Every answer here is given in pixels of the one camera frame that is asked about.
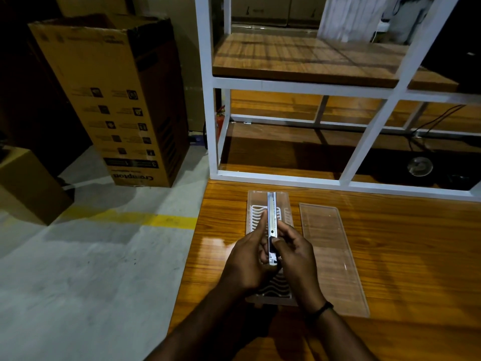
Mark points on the person's right forearm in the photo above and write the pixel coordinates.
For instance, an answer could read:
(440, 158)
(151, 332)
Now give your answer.
(336, 336)

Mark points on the person's left thumb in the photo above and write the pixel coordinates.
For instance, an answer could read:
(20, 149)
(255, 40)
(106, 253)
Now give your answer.
(267, 263)

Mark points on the clear plastic lid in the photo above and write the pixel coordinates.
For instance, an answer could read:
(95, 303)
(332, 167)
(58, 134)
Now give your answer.
(334, 259)

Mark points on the clear plastic tray with insert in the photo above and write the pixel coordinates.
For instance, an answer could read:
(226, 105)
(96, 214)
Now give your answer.
(255, 210)

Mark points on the person's right thumb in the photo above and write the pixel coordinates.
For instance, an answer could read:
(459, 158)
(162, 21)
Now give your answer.
(275, 247)

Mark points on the tall printed cardboard box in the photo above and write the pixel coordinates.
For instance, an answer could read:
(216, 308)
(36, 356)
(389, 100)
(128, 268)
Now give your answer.
(116, 105)

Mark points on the white utility knife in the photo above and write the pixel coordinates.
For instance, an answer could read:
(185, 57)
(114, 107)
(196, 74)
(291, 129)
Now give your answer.
(272, 218)

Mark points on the person's left hand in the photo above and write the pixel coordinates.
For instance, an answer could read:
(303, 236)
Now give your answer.
(242, 263)

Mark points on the white metal shelf frame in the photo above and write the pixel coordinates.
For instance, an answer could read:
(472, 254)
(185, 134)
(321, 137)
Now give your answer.
(282, 86)

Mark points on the person's right hand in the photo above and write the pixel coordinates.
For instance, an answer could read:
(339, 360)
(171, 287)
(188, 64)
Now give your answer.
(297, 259)

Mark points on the wooden shelf board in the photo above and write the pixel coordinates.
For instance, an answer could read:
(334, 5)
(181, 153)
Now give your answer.
(308, 60)

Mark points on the black wrist band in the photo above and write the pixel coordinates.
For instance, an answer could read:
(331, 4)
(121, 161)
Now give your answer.
(319, 310)

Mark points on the round grey disc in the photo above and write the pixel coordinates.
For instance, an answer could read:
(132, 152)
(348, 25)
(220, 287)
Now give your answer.
(419, 166)

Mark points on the white corrugated sheet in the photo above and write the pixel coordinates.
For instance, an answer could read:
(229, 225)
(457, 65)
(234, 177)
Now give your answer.
(351, 16)

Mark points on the person's left forearm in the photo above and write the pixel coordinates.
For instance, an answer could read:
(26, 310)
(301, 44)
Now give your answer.
(205, 327)

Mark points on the small plain cardboard box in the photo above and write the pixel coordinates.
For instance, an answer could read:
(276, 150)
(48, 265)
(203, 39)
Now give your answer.
(28, 187)

